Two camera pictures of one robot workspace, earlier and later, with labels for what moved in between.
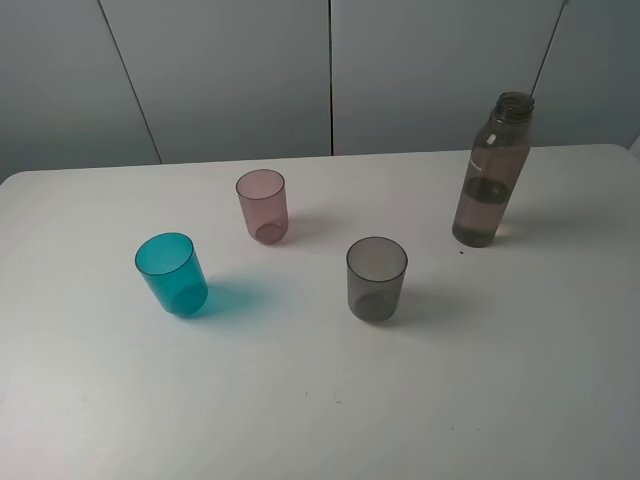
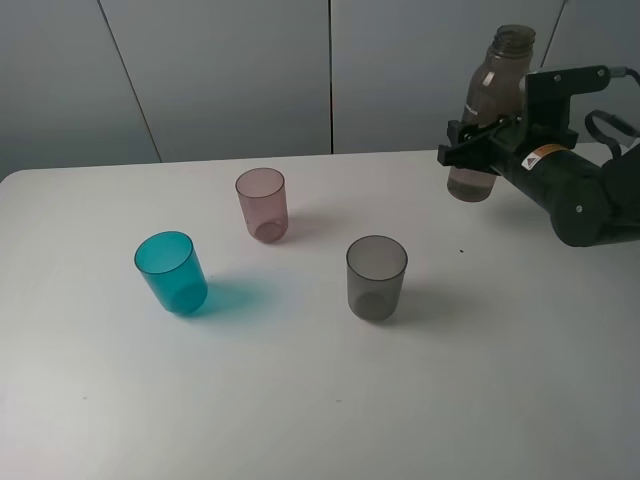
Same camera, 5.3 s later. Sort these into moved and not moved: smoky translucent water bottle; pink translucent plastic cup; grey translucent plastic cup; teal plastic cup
Moved: smoky translucent water bottle
Not moved: grey translucent plastic cup; pink translucent plastic cup; teal plastic cup
